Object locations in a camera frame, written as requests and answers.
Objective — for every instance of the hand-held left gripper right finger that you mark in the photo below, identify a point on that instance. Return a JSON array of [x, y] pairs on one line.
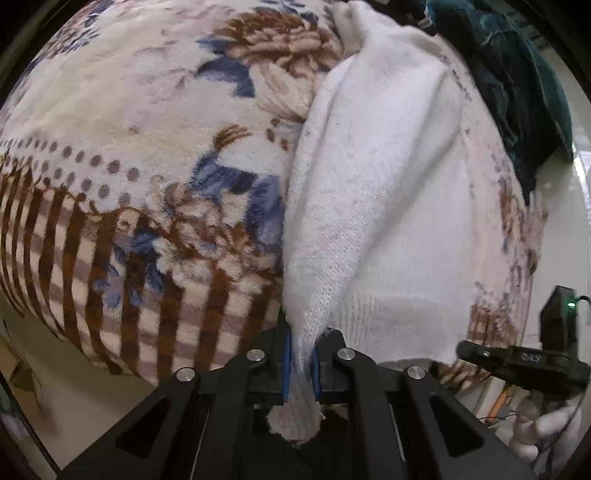
[[316, 369]]

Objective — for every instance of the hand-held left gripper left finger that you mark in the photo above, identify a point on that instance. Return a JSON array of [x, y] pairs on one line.
[[287, 364]]

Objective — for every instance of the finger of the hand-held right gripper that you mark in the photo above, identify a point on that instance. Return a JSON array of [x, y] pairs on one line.
[[480, 353]]

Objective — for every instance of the white knit sweater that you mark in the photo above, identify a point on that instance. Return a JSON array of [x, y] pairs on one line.
[[383, 230]]

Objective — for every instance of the person's right hand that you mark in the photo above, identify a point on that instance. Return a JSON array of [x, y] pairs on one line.
[[554, 429]]

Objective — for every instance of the white bed headboard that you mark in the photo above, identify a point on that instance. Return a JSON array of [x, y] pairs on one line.
[[563, 230]]

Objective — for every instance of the teal velvet quilt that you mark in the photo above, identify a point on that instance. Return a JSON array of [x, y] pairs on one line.
[[508, 69]]

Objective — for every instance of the floral bed blanket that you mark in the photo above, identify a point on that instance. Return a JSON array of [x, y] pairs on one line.
[[138, 115]]

